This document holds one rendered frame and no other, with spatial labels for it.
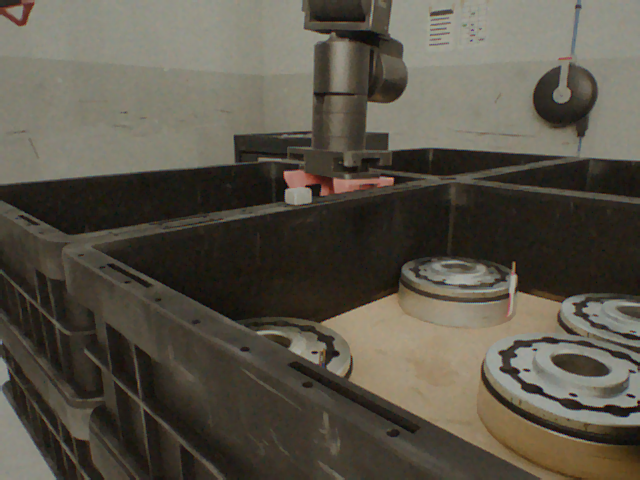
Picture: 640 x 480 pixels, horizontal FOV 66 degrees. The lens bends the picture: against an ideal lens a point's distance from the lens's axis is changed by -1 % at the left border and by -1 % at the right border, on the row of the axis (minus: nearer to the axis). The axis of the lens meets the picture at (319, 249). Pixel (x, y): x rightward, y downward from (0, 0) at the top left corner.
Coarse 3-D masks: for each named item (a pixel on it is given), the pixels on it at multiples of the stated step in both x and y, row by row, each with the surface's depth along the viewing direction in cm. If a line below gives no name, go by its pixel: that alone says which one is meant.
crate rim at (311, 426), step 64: (384, 192) 45; (512, 192) 48; (64, 256) 26; (128, 320) 21; (192, 320) 18; (192, 384) 18; (256, 384) 15; (320, 384) 14; (320, 448) 13; (384, 448) 11; (448, 448) 11
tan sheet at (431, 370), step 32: (352, 320) 42; (384, 320) 42; (416, 320) 42; (512, 320) 42; (544, 320) 42; (352, 352) 37; (384, 352) 37; (416, 352) 37; (448, 352) 37; (480, 352) 37; (384, 384) 32; (416, 384) 32; (448, 384) 32; (448, 416) 29
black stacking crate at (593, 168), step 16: (512, 176) 62; (528, 176) 65; (544, 176) 68; (560, 176) 72; (576, 176) 76; (592, 176) 79; (608, 176) 77; (624, 176) 76; (592, 192) 80; (608, 192) 78; (624, 192) 76
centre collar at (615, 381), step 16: (544, 352) 29; (560, 352) 29; (576, 352) 29; (592, 352) 29; (544, 368) 27; (608, 368) 27; (624, 368) 27; (560, 384) 26; (576, 384) 26; (592, 384) 25; (608, 384) 25; (624, 384) 26
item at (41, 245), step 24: (192, 168) 65; (216, 168) 67; (360, 192) 45; (0, 216) 36; (24, 216) 35; (216, 216) 35; (0, 240) 38; (24, 240) 32; (48, 240) 29; (72, 240) 29; (48, 264) 29
